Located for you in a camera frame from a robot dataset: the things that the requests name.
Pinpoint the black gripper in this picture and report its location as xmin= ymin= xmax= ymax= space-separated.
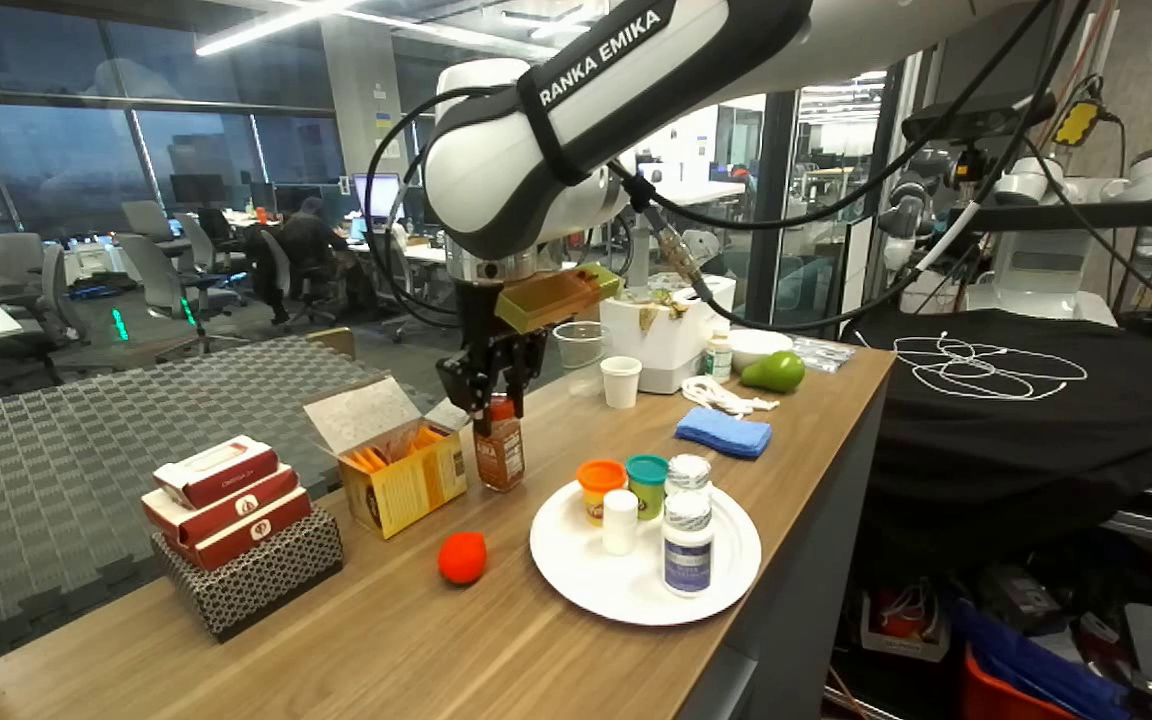
xmin=435 ymin=278 xmax=543 ymax=426

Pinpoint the spice bottle orange cap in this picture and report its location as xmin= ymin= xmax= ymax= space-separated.
xmin=474 ymin=393 xmax=528 ymax=494

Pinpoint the orange ball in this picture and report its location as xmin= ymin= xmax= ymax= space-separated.
xmin=435 ymin=533 xmax=487 ymax=589

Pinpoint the white supplement bottle blue label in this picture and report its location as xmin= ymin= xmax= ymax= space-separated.
xmin=661 ymin=503 xmax=718 ymax=590

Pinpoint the small white bottle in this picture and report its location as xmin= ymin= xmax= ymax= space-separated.
xmin=606 ymin=487 xmax=641 ymax=552

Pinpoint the white pill bottle grey label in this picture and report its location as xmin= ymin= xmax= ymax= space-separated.
xmin=665 ymin=453 xmax=712 ymax=500

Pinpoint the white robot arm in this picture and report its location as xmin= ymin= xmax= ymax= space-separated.
xmin=425 ymin=0 xmax=1019 ymax=418

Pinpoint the white paper plate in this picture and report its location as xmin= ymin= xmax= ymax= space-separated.
xmin=528 ymin=480 xmax=765 ymax=627

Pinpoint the yellow open cardboard box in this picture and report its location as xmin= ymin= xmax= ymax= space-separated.
xmin=305 ymin=374 xmax=469 ymax=538

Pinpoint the white paper cup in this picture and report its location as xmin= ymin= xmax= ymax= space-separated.
xmin=602 ymin=357 xmax=641 ymax=413

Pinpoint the orange lid play-doh tub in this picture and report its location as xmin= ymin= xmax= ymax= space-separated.
xmin=575 ymin=454 xmax=630 ymax=520

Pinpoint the teal lid play-doh tub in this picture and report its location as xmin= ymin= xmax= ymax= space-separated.
xmin=626 ymin=454 xmax=667 ymax=520

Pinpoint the white planter appliance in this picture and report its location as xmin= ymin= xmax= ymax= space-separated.
xmin=602 ymin=270 xmax=736 ymax=396

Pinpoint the blue sponge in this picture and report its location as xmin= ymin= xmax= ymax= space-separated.
xmin=671 ymin=408 xmax=772 ymax=461

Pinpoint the stack of red boxes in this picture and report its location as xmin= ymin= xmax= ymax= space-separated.
xmin=139 ymin=436 xmax=312 ymax=573

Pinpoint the green pear toy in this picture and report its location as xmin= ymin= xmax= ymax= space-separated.
xmin=742 ymin=353 xmax=808 ymax=396

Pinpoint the patterned grey box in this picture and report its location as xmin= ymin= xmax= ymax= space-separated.
xmin=151 ymin=510 xmax=343 ymax=638

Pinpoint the black cloth with white drawing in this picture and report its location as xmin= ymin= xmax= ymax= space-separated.
xmin=862 ymin=311 xmax=1152 ymax=500

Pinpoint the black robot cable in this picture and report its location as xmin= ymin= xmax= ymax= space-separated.
xmin=356 ymin=77 xmax=528 ymax=334

